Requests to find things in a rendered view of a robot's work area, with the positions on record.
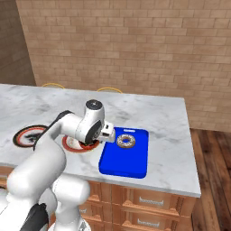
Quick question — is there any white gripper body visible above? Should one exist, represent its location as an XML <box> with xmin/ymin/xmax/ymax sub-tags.
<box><xmin>97</xmin><ymin>130</ymin><xmax>116</xmax><ymax>144</ymax></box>

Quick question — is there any blue rectangular tray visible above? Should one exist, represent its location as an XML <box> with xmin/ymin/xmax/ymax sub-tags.
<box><xmin>98</xmin><ymin>126</ymin><xmax>150</xmax><ymax>180</ymax></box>

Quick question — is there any chocolate sprinkled donut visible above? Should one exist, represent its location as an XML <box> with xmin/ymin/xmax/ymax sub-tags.
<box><xmin>115</xmin><ymin>134</ymin><xmax>137</xmax><ymax>149</ymax></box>

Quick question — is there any red rimmed white plate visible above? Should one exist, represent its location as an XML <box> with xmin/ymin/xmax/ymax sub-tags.
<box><xmin>61</xmin><ymin>134</ymin><xmax>101</xmax><ymax>154</ymax></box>

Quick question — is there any wooden drawer front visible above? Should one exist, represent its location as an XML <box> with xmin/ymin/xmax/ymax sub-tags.
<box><xmin>87</xmin><ymin>180</ymin><xmax>113</xmax><ymax>206</ymax></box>
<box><xmin>121</xmin><ymin>210</ymin><xmax>179</xmax><ymax>231</ymax></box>
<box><xmin>125</xmin><ymin>188</ymin><xmax>182</xmax><ymax>216</ymax></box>

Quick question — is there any black and orange plate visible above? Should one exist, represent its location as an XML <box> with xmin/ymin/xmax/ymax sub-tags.
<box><xmin>12</xmin><ymin>124</ymin><xmax>50</xmax><ymax>149</ymax></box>

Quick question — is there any silver drawer handle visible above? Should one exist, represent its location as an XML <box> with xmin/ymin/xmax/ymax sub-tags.
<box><xmin>138</xmin><ymin>196</ymin><xmax>165</xmax><ymax>208</ymax></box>
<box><xmin>136</xmin><ymin>217</ymin><xmax>162</xmax><ymax>228</ymax></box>

